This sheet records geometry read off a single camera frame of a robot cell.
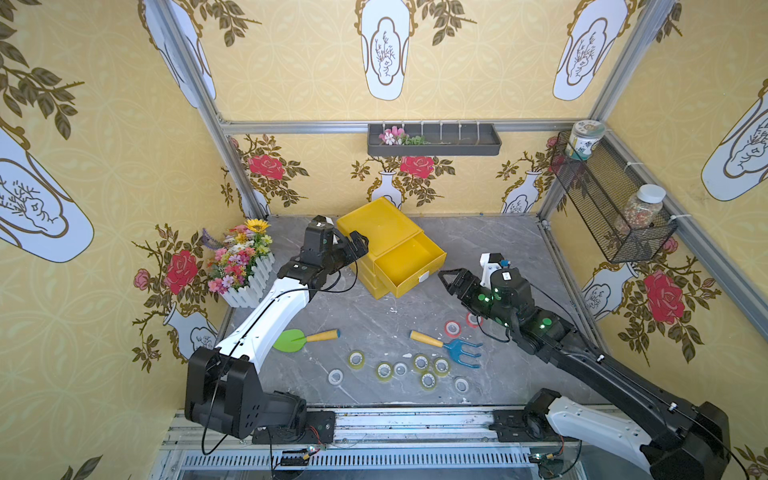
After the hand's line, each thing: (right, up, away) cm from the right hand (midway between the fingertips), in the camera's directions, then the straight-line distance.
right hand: (449, 276), depth 75 cm
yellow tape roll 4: (0, -26, +8) cm, 28 cm away
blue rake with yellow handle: (+4, -22, +12) cm, 26 cm away
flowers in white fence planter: (-59, +2, +12) cm, 60 cm away
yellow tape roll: (-24, -25, +9) cm, 36 cm away
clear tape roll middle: (-12, -27, +8) cm, 31 cm away
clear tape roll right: (+4, -30, +5) cm, 31 cm away
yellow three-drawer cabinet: (-13, +6, +9) cm, 16 cm away
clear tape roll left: (-30, -28, +7) cm, 42 cm away
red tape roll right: (+11, -16, +17) cm, 25 cm away
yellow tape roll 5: (-5, -29, +5) cm, 30 cm away
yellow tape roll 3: (-6, -25, +9) cm, 27 cm away
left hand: (-27, +8, +9) cm, 30 cm away
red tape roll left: (+4, -17, +15) cm, 23 cm away
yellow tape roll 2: (-16, -27, +7) cm, 33 cm away
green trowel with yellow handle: (-44, -21, +14) cm, 50 cm away
